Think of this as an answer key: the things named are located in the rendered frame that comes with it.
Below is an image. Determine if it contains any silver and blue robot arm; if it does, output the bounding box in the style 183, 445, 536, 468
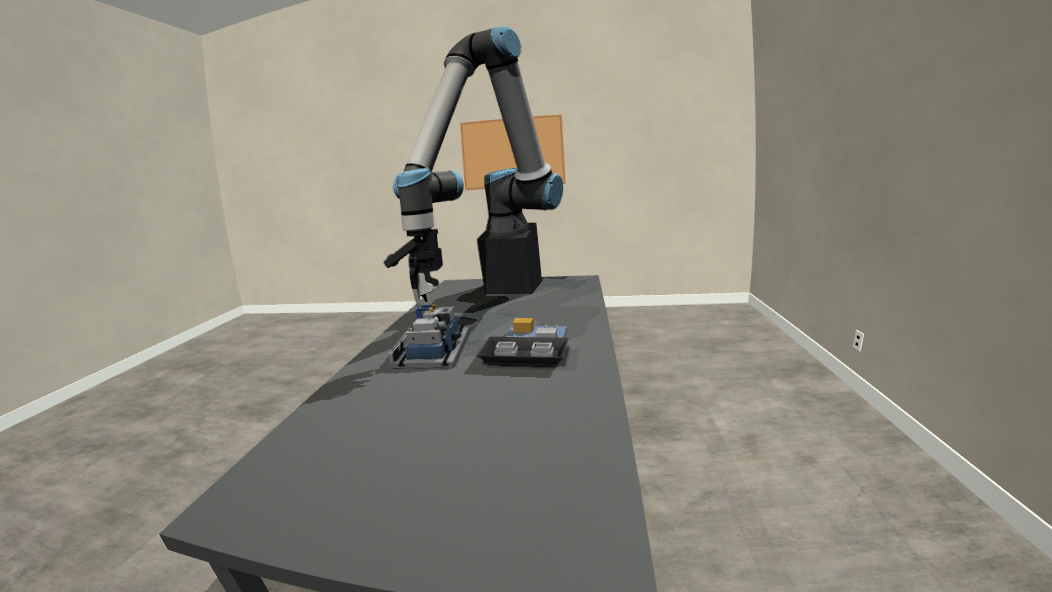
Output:
393, 26, 563, 237

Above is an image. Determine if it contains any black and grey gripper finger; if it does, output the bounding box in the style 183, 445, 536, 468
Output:
409, 261, 434, 309
418, 272, 439, 302

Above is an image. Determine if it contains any yellow brass block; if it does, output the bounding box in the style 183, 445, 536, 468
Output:
513, 318, 534, 333

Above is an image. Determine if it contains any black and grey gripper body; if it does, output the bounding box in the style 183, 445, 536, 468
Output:
406, 228, 443, 272

